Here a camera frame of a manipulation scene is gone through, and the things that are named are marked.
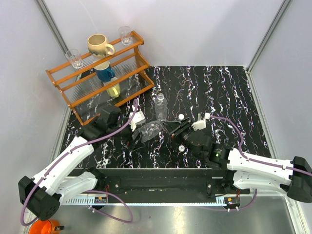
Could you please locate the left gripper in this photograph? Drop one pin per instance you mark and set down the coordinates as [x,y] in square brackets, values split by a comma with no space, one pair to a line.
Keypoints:
[132,144]

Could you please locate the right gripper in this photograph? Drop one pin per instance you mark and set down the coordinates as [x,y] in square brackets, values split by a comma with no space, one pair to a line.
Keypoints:
[176,128]

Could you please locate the clear plastic bottle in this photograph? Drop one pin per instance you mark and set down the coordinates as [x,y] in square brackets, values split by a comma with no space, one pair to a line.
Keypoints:
[147,131]
[161,107]

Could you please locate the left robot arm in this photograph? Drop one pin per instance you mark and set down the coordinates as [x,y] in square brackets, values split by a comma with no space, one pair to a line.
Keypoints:
[46,191]

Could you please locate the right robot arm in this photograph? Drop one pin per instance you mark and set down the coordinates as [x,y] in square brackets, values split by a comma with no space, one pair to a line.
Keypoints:
[246,171]

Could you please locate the yellow ceramic mug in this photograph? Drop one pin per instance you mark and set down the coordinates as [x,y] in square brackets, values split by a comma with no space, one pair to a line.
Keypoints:
[113,91]

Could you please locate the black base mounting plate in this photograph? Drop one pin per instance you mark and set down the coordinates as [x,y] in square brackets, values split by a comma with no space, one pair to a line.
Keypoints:
[119,180]

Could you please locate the orange wooden shelf rack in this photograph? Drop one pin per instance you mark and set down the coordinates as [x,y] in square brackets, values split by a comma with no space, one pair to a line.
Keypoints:
[85,94]

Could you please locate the blue ceramic mug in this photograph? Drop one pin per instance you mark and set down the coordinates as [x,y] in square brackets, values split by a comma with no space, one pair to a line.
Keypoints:
[104,71]

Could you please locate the beige ceramic mug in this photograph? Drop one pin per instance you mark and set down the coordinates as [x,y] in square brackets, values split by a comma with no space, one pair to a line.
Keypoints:
[99,46]

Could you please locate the clear drinking glass left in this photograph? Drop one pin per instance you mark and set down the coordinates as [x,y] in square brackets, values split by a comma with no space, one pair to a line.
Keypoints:
[74,57]

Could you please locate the clear drinking glass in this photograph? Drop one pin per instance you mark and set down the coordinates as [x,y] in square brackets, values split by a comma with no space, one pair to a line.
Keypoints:
[125,35]
[74,57]

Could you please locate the clear drinking glass right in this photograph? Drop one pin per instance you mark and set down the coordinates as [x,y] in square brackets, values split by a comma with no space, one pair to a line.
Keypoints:
[125,35]

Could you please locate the orange cup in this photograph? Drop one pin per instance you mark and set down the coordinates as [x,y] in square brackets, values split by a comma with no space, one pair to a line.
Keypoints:
[50,226]

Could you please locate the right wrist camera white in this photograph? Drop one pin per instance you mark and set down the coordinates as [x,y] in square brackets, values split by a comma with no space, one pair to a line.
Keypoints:
[201,122]

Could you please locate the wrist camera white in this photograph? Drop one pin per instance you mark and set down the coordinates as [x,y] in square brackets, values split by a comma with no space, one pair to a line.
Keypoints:
[201,122]
[138,119]

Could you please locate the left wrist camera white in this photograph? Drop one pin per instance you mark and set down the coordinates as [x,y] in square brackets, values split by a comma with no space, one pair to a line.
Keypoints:
[138,119]

